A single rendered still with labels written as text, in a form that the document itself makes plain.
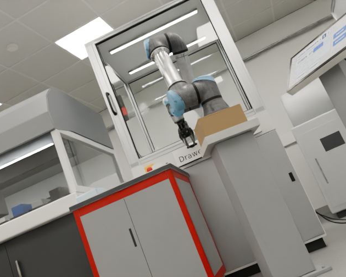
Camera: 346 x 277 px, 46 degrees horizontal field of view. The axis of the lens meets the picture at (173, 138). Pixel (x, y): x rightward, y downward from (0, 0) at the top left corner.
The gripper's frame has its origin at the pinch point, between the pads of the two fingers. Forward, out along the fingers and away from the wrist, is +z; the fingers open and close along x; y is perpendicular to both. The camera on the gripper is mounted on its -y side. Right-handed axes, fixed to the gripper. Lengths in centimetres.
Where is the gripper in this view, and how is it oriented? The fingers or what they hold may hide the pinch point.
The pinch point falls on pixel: (190, 144)
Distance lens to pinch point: 269.0
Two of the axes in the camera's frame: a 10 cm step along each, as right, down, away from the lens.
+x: 9.1, -4.1, -1.2
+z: 4.2, 8.4, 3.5
